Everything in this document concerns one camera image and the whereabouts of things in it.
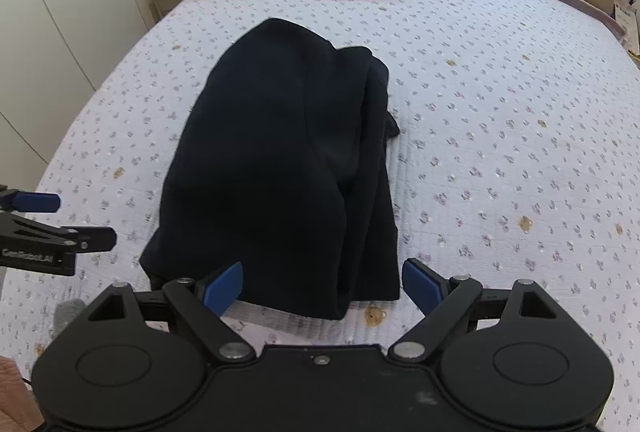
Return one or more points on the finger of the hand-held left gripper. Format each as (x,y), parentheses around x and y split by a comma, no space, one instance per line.
(37,202)
(95,238)

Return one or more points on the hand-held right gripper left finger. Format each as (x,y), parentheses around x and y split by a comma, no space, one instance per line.
(224,289)

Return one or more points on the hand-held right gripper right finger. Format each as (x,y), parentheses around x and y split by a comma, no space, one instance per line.
(421,287)

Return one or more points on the navy white-striped garment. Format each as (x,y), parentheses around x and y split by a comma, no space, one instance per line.
(260,152)

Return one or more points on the person's left forearm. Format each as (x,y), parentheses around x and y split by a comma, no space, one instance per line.
(17,397)

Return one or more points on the grey fuzzy cloth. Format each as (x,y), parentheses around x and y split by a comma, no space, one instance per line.
(70,314)

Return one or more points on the floral quilted bedspread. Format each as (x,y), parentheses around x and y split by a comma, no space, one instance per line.
(500,137)

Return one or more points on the white wardrobe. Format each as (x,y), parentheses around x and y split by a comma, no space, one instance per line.
(60,12)

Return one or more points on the white printed box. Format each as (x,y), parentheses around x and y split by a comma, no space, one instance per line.
(627,14)

